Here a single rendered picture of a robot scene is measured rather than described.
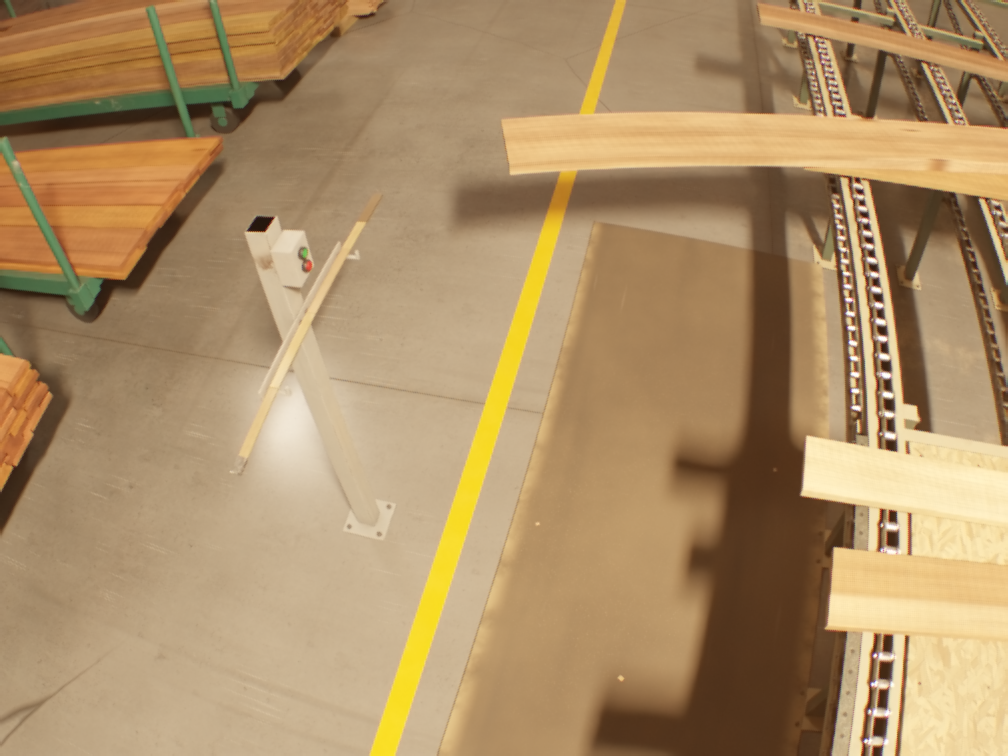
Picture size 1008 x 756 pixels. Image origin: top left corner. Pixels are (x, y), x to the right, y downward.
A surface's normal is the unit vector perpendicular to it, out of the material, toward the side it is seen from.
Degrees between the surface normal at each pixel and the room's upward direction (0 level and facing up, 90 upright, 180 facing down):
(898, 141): 0
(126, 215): 0
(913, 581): 0
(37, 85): 90
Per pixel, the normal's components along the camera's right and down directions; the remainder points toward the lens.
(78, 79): -0.26, 0.78
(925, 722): -0.08, -0.61
